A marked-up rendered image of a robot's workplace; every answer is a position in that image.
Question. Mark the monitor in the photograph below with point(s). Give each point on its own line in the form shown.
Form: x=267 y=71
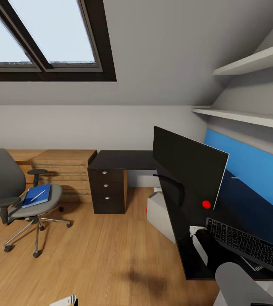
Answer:
x=198 y=167

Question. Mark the notebook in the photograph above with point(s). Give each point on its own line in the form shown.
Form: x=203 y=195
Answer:
x=252 y=264

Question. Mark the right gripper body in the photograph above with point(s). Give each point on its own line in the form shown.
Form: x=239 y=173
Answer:
x=187 y=243

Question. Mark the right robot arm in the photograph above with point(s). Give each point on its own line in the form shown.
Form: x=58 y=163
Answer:
x=237 y=287

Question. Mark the keyboard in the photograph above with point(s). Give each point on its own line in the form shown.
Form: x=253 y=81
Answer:
x=247 y=246

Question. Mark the folder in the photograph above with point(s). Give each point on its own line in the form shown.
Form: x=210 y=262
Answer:
x=36 y=195

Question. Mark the mouse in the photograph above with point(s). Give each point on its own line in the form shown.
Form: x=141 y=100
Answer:
x=188 y=252

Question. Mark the swivel chair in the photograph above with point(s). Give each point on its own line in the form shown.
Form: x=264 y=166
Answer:
x=12 y=185

